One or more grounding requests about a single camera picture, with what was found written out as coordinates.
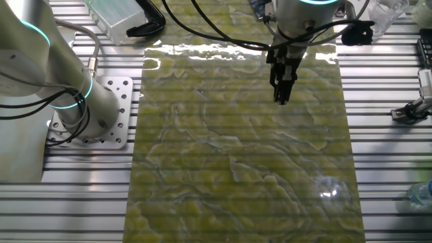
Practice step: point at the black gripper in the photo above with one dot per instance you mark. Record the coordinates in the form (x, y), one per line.
(285, 55)

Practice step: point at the metal camera mount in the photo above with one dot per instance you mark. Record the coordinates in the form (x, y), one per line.
(410, 111)

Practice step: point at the translucent plastic box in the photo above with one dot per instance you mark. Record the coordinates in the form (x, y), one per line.
(116, 18)

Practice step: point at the black C-clamp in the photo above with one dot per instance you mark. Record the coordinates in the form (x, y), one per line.
(152, 23)

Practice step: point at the green marble pattern mat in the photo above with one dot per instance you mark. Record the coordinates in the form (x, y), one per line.
(236, 152)

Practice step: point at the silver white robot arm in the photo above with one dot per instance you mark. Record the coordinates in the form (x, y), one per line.
(30, 71)

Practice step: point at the clear water bottle blue cap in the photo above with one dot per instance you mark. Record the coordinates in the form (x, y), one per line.
(421, 195)

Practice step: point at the black keyboard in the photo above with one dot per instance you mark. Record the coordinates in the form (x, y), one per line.
(426, 50)

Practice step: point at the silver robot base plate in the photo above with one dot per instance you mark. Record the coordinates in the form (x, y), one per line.
(121, 101)

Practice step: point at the clear plastic cup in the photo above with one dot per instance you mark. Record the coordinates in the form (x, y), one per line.
(388, 17)

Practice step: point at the pale green container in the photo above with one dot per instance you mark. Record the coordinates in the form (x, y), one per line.
(423, 11)

